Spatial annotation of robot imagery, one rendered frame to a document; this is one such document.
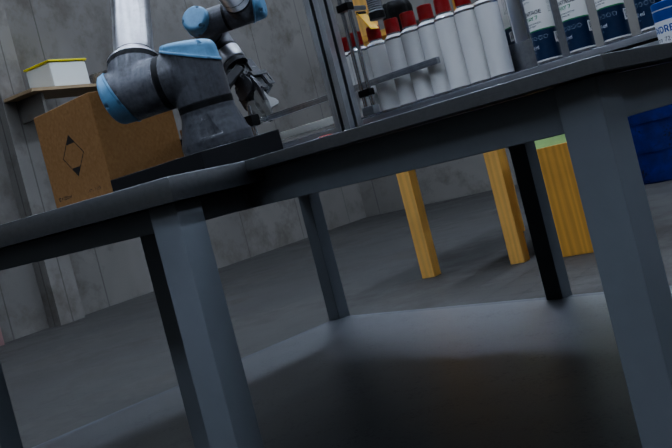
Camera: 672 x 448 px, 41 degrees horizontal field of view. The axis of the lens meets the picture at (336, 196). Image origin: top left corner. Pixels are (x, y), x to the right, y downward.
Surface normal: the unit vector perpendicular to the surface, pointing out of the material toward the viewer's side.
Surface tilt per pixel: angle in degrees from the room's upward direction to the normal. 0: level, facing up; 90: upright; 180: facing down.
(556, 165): 90
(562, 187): 90
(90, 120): 90
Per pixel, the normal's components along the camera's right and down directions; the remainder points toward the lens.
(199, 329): -0.54, 0.16
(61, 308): 0.80, -0.19
